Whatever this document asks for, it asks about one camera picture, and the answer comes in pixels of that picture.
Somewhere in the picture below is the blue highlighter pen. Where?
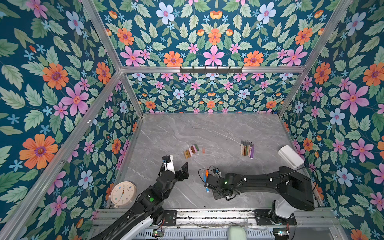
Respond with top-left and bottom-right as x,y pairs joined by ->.
203,173 -> 210,193

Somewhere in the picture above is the purple highlighter pen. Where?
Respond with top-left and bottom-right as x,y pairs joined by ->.
250,144 -> 255,160

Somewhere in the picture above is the pink pen gold cap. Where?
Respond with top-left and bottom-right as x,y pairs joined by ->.
248,142 -> 252,158

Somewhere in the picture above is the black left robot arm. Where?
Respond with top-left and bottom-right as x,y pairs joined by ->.
92,162 -> 189,240

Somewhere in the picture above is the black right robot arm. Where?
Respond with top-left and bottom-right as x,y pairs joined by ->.
204,167 -> 315,225

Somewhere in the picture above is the beige round clock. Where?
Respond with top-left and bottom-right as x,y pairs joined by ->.
109,181 -> 137,208

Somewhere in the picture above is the pale green rounded object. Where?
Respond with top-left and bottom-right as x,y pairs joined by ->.
228,226 -> 247,240

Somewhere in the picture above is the white rectangular box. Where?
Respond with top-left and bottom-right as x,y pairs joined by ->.
278,145 -> 305,169

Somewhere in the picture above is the black hook rail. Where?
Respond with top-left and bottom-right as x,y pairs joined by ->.
179,66 -> 243,74

